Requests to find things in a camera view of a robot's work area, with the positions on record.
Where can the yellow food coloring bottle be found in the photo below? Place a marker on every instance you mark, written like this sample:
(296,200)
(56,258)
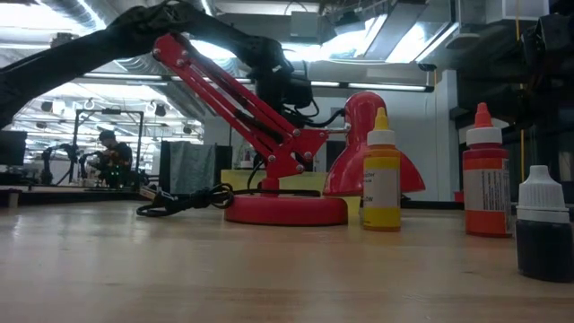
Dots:
(381,188)

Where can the orange food coloring bottle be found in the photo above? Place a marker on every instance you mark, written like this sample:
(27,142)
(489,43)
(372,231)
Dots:
(486,188)

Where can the small white-capped dropper bottle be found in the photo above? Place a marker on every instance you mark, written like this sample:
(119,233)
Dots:
(542,242)

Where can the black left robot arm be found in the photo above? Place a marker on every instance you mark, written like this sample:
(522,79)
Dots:
(67,63)

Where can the black cabinet with grey cloth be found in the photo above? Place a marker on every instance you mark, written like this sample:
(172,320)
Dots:
(193,166)

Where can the red desk lamp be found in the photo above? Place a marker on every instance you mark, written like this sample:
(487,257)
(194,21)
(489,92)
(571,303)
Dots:
(287,211)

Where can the red storage box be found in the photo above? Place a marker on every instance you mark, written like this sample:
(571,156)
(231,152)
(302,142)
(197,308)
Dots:
(458,196)

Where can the person with dark cap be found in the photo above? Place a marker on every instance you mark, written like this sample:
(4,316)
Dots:
(116,157)

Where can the black metal rack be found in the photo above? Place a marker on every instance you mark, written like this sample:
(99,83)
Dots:
(74,134)

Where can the black monitor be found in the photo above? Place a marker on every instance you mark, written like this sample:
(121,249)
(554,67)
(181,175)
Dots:
(12,148)

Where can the long ceiling light rail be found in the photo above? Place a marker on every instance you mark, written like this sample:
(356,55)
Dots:
(385,86)

